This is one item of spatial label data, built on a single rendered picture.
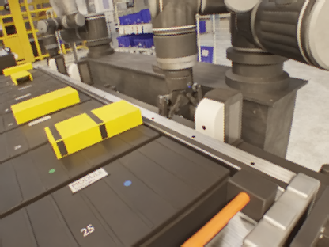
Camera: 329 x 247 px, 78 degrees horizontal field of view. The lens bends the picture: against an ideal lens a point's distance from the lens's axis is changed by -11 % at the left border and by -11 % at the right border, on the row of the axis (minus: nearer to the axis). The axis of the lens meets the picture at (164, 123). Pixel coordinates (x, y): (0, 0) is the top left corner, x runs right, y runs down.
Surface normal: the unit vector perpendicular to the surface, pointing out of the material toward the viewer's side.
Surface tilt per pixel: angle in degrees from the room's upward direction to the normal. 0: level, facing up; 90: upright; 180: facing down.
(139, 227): 0
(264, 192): 0
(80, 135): 90
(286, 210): 0
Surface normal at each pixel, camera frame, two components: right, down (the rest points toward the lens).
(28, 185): -0.11, -0.88
